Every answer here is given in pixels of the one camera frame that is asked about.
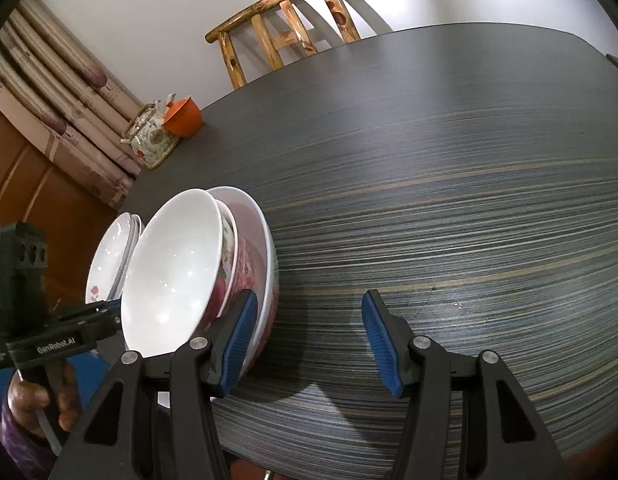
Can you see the orange lidded teacup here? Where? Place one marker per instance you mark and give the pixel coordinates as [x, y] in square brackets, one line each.
[186, 115]

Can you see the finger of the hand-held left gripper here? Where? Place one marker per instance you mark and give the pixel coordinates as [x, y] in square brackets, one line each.
[89, 311]

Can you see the person's left hand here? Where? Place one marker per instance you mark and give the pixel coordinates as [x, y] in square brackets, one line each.
[69, 400]

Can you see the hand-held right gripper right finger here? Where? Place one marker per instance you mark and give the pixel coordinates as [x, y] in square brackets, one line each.
[381, 345]

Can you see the floral ceramic teapot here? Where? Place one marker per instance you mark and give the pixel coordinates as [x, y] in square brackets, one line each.
[149, 140]

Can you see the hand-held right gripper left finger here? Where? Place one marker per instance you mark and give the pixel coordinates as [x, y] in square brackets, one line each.
[239, 340]

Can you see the light wooden chair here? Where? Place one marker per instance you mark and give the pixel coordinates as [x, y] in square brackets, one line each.
[296, 30]

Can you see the medium white floral bowl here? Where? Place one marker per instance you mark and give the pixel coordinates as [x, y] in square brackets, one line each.
[244, 265]

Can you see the white floral deep plate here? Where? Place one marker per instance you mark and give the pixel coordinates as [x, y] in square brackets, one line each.
[106, 255]
[137, 235]

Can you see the beige patterned curtain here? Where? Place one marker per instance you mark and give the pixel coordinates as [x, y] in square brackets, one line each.
[64, 110]

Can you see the small white floral bowl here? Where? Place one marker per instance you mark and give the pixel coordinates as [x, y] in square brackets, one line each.
[174, 270]

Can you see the large white floral bowl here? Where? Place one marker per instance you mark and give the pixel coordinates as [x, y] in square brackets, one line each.
[269, 270]

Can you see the person's left forearm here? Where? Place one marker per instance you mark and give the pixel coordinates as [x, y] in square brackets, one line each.
[14, 445]

